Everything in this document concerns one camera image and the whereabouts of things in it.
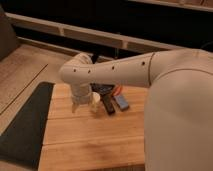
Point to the white cup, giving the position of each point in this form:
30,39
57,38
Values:
95,102

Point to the orange pepper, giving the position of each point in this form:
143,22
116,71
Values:
117,90

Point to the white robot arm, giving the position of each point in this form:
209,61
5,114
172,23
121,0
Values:
178,113

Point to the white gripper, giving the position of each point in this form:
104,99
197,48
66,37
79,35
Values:
80,94

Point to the wooden table top board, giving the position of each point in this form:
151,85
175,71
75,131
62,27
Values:
84,141

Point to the black frying pan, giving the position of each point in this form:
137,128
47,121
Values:
105,93

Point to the black floor mat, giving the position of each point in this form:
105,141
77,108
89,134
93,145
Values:
21,142

